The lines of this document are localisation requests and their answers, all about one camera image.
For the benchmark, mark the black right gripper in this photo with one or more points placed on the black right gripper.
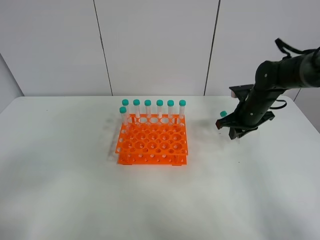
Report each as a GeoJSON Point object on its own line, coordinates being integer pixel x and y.
{"type": "Point", "coordinates": [249, 113]}

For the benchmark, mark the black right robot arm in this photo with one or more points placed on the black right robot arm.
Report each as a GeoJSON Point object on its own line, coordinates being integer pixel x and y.
{"type": "Point", "coordinates": [272, 79]}

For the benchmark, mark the orange test tube rack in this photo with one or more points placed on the orange test tube rack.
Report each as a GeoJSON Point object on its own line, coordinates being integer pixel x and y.
{"type": "Point", "coordinates": [153, 141]}

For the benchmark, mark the test tube second row left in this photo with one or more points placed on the test tube second row left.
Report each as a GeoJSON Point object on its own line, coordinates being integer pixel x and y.
{"type": "Point", "coordinates": [122, 111]}

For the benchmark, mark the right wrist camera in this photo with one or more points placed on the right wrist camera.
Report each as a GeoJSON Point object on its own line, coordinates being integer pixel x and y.
{"type": "Point", "coordinates": [240, 91]}

